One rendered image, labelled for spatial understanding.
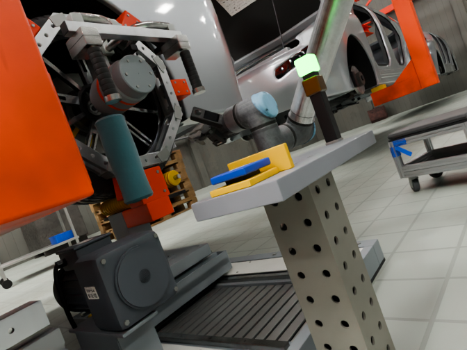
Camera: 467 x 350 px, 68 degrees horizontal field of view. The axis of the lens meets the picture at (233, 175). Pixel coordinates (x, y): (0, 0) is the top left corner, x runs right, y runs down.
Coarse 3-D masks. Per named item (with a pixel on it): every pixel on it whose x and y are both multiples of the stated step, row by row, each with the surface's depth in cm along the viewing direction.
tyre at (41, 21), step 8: (48, 16) 116; (40, 24) 113; (160, 104) 143; (96, 176) 114; (96, 184) 114; (104, 184) 116; (112, 184) 118; (96, 192) 115; (104, 192) 116; (112, 192) 119; (88, 200) 124; (96, 200) 126; (104, 200) 131
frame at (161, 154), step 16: (64, 16) 111; (48, 32) 106; (144, 48) 133; (160, 64) 136; (160, 80) 136; (160, 96) 138; (176, 112) 136; (176, 128) 134; (80, 144) 104; (160, 144) 132; (96, 160) 107; (144, 160) 120; (160, 160) 125; (112, 176) 112
